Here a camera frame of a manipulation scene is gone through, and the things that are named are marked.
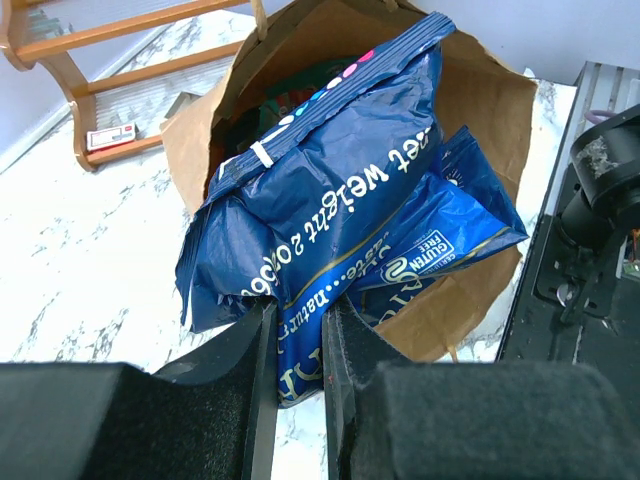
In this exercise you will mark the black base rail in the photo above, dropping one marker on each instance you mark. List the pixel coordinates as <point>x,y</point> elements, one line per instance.
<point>533,330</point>

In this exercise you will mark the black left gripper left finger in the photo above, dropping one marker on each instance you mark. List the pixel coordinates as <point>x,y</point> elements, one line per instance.
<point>210,414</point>

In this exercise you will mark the wooden two-tier rack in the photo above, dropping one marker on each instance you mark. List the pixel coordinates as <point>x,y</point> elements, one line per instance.
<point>24,50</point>

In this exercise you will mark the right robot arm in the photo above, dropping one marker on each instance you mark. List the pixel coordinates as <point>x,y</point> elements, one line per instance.
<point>580,259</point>

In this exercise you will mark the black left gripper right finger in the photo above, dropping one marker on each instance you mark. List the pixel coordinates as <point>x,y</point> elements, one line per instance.
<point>389,417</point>

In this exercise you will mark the small red white box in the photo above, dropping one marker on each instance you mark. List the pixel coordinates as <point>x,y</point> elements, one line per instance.
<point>111,137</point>

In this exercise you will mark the blue salt vinegar chips bag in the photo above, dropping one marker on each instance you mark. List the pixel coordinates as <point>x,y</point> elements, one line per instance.
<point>357,189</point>

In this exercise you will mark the green snack packet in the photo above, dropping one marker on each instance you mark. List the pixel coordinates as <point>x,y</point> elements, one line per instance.
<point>281,100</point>

